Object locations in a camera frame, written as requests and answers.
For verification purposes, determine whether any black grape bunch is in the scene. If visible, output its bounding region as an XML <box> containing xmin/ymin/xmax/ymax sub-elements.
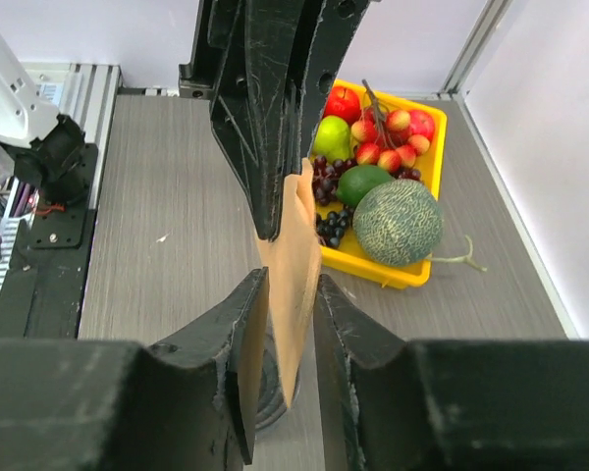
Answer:
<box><xmin>315</xmin><ymin>206</ymin><xmax>354</xmax><ymax>249</ymax></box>

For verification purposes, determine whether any brown paper coffee filter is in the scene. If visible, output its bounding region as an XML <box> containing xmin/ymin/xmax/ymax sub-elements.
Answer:
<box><xmin>256</xmin><ymin>158</ymin><xmax>321</xmax><ymax>408</ymax></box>

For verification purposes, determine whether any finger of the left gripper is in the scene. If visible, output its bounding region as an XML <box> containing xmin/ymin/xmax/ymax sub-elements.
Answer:
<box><xmin>297</xmin><ymin>1</ymin><xmax>370</xmax><ymax>158</ymax></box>

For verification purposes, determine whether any green netted melon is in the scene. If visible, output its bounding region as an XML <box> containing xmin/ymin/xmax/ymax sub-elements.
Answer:
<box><xmin>352</xmin><ymin>180</ymin><xmax>487</xmax><ymax>272</ymax></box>

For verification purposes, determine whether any red cherry bunch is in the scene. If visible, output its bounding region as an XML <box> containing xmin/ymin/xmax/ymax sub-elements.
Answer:
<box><xmin>350</xmin><ymin>79</ymin><xmax>435</xmax><ymax>173</ymax></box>

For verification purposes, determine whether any red apple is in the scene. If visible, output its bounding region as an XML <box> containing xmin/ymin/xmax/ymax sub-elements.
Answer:
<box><xmin>323</xmin><ymin>86</ymin><xmax>361</xmax><ymax>126</ymax></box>
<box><xmin>409</xmin><ymin>109</ymin><xmax>436</xmax><ymax>141</ymax></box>

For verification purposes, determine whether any green pear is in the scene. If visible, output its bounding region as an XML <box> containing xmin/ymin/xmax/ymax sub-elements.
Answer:
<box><xmin>312</xmin><ymin>116</ymin><xmax>351</xmax><ymax>162</ymax></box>

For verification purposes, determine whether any dark red grape bunch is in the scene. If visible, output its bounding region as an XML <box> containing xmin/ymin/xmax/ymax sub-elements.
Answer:
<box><xmin>312</xmin><ymin>156</ymin><xmax>421</xmax><ymax>207</ymax></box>

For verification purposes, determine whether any aluminium frame rail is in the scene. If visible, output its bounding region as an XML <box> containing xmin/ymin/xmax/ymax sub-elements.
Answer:
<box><xmin>25</xmin><ymin>63</ymin><xmax>122</xmax><ymax>209</ymax></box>

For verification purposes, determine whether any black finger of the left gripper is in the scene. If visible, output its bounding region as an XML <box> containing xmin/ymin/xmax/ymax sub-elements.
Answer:
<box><xmin>210</xmin><ymin>1</ymin><xmax>303</xmax><ymax>241</ymax></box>

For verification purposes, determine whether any yellow plastic fruit tray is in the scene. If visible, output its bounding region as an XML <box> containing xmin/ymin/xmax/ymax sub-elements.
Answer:
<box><xmin>310</xmin><ymin>79</ymin><xmax>447</xmax><ymax>288</ymax></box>

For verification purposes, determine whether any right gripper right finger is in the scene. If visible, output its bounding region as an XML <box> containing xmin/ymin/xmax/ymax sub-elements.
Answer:
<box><xmin>313</xmin><ymin>276</ymin><xmax>589</xmax><ymax>470</ymax></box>

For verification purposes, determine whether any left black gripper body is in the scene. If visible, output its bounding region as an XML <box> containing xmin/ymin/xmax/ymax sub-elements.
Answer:
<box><xmin>179</xmin><ymin>0</ymin><xmax>245</xmax><ymax>100</ymax></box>

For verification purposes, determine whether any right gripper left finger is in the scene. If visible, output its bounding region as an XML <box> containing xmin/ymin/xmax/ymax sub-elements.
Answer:
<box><xmin>0</xmin><ymin>269</ymin><xmax>269</xmax><ymax>470</ymax></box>

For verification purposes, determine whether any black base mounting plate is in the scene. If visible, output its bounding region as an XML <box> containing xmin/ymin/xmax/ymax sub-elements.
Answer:
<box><xmin>0</xmin><ymin>141</ymin><xmax>99</xmax><ymax>340</ymax></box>

